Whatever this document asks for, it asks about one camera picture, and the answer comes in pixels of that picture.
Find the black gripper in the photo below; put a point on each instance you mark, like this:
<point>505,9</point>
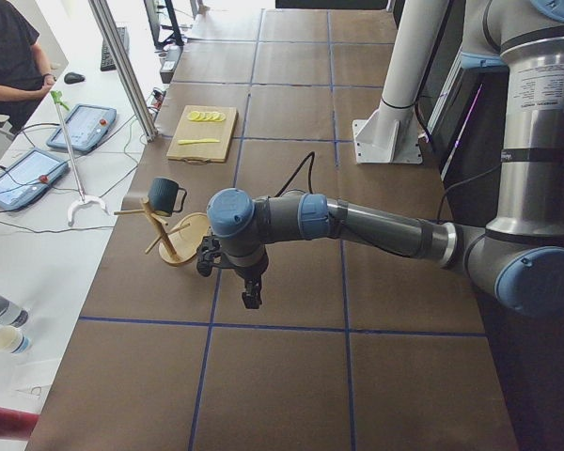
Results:
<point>250,271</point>

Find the blue mug yellow inside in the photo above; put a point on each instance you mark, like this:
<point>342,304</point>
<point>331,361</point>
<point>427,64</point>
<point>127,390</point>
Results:
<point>162,196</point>

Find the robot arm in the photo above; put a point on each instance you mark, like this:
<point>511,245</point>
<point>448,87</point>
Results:
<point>519,256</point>

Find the wooden cup storage rack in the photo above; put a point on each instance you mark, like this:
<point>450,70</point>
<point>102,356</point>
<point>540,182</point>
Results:
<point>179,244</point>

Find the paper cup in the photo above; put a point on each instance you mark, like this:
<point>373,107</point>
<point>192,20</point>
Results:
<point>13,340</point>

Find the yellow plastic knife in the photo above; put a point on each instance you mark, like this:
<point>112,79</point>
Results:
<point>187,142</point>

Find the bamboo cutting board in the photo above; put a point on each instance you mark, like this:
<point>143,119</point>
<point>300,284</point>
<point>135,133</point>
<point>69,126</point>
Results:
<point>203,153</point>

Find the teach pendant far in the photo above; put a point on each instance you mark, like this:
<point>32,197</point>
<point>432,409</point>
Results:
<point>87,125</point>

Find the teach pendant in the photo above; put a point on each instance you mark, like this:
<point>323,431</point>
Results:
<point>29,178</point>
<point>87,125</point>

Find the black power adapter box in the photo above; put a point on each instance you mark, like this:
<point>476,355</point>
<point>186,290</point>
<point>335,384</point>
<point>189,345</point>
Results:
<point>169,59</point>

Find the plastic water bottle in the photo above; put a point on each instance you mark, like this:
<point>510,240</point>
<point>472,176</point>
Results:
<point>11,314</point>

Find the teach pendant near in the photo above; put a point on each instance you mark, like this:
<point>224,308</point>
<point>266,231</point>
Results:
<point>29,178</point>

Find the metal reacher grabber stick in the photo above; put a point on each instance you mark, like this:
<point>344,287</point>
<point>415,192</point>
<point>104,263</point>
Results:
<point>84,198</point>

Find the red object at edge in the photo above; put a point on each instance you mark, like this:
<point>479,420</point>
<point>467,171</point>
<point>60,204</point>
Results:
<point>17,425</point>

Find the black computer mouse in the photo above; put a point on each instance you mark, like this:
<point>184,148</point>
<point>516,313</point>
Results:
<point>72,78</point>

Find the seated person black shirt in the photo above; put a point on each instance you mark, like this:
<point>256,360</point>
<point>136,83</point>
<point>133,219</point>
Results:
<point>26,75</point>

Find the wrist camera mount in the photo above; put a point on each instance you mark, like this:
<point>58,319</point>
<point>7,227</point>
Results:
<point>210,255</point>

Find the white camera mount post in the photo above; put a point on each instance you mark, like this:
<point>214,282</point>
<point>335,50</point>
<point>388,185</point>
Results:
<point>389,135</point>

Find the aluminium frame post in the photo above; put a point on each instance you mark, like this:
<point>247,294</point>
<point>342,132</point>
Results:
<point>106,23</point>

